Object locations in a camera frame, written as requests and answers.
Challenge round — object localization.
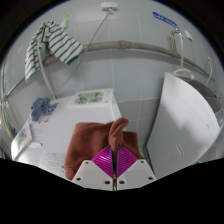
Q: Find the crumpled blue cloth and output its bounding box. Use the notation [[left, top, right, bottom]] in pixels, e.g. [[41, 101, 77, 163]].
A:
[[30, 96, 52, 122]]

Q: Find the metal wall faucet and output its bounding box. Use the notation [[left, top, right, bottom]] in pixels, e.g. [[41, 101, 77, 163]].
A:
[[170, 28, 185, 46]]

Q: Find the white upright pipe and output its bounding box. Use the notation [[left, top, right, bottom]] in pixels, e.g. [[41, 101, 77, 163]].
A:
[[35, 36, 57, 101]]

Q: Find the thin grey cable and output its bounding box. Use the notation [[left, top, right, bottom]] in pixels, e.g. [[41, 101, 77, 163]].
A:
[[51, 10, 112, 96]]

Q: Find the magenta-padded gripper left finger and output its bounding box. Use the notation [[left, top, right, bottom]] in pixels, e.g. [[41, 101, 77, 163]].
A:
[[71, 144, 116, 192]]

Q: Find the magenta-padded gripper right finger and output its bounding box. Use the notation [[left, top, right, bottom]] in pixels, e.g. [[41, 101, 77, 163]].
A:
[[114, 145, 158, 192]]

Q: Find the printed text paper sheet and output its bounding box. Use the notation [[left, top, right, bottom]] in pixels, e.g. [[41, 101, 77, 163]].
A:
[[38, 151, 68, 179]]

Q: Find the blue wall sticker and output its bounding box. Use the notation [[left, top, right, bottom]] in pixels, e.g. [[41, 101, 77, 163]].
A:
[[152, 11, 179, 28]]

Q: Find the small book with green picture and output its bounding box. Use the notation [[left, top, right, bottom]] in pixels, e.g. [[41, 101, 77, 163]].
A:
[[65, 88, 114, 109]]

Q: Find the green striped white shirt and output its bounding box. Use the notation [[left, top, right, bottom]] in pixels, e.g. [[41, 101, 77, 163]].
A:
[[23, 20, 84, 83]]

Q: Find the brown towel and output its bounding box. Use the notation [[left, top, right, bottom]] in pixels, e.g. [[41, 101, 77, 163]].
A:
[[63, 117, 145, 181]]

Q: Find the white washer hose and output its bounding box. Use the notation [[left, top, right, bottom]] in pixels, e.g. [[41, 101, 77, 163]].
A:
[[172, 32, 196, 81]]

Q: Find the grey wall pipe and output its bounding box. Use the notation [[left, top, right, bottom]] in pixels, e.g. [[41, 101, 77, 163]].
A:
[[4, 39, 216, 101]]

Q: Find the white wall socket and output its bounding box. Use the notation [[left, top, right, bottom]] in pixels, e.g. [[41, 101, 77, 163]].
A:
[[100, 1, 119, 13]]

